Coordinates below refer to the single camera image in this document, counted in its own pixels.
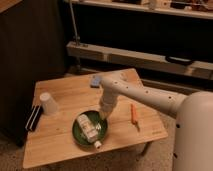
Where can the orange marker pen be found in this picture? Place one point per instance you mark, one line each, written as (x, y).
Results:
(134, 119)

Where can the metal pole stand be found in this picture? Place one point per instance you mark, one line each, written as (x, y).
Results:
(76, 38)

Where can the green ceramic bowl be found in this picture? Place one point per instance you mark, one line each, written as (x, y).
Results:
(100, 125)

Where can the dark cabinet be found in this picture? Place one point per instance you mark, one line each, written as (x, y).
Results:
(32, 48)

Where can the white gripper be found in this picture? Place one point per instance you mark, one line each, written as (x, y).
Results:
(107, 104)

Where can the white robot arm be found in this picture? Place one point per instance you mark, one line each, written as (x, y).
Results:
(193, 145)

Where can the white paper cup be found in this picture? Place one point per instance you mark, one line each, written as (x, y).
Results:
(48, 103)

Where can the wooden shelf with clutter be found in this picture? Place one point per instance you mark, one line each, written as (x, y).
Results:
(202, 9)

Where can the blue sponge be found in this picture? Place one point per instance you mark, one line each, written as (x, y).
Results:
(95, 81)

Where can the black handle on rail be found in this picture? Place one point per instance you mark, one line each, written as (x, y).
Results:
(180, 61)

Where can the metal beam rail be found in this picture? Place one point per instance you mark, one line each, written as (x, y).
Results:
(197, 69)

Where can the white plastic bottle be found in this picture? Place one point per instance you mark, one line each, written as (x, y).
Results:
(89, 130)

